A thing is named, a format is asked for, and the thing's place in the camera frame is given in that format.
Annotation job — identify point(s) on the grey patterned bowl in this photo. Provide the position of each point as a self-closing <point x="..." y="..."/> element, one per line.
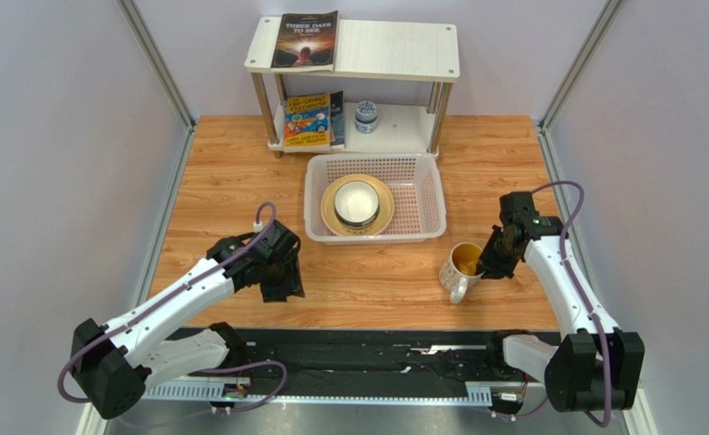
<point x="346" y="228"/>

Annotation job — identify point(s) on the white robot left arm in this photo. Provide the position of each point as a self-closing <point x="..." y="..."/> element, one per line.
<point x="115" y="363"/>

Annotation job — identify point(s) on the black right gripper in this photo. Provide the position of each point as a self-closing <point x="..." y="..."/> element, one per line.
<point x="498" y="258"/>

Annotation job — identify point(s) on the white two-tier shelf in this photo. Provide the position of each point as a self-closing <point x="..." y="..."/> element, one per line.
<point x="375" y="50"/>

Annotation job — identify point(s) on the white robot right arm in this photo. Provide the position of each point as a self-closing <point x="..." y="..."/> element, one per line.
<point x="597" y="365"/>

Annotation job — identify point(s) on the blue white ceramic jar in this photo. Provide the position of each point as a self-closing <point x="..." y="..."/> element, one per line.
<point x="366" y="116"/>

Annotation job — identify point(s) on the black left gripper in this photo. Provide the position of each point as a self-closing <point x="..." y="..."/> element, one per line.
<point x="287" y="288"/>

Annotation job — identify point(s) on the white plastic basket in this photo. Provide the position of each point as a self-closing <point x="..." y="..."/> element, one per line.
<point x="413" y="179"/>

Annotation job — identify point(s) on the yellow plate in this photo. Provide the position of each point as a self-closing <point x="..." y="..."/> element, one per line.
<point x="387" y="205"/>

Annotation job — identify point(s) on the yellow treehouse book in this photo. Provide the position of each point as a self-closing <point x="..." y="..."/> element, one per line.
<point x="307" y="123"/>

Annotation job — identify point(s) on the dark Three Days book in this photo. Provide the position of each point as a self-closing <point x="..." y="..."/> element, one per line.
<point x="306" y="43"/>

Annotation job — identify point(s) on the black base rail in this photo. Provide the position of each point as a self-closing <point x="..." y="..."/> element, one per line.
<point x="437" y="368"/>

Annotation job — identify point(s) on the dark blue book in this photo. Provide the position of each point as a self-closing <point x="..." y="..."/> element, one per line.
<point x="337" y="106"/>

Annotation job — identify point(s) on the white bowl dark outside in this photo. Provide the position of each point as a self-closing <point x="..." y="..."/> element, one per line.
<point x="356" y="201"/>

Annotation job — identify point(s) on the patterned mug yellow inside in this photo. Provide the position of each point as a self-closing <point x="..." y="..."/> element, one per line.
<point x="458" y="272"/>

